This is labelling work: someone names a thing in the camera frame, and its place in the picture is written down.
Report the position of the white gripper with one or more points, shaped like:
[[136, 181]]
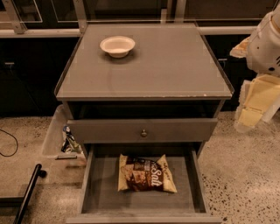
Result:
[[264, 52]]

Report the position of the brown chip bag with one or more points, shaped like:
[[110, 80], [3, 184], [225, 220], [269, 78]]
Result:
[[143, 174]]

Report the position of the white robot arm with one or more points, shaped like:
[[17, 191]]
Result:
[[259, 98]]

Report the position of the grey drawer cabinet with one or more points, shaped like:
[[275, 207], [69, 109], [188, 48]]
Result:
[[171, 73]]

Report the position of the grey top drawer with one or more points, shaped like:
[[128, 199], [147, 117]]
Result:
[[114, 131]]

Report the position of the brass drawer knob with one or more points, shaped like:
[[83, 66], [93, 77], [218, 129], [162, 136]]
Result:
[[144, 133]]

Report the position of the grey open middle drawer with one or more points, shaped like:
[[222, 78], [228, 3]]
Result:
[[102, 203]]

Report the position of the white paper bowl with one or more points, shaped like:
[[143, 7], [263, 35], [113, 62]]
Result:
[[117, 46]]

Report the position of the snack wrapper in bin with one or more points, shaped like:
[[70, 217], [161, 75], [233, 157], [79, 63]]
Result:
[[69, 143]]

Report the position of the clear plastic bin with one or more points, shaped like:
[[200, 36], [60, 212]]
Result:
[[51, 147]]

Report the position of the black metal bar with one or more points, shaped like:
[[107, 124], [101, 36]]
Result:
[[37, 173]]

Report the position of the metal railing frame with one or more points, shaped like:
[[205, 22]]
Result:
[[71, 18]]

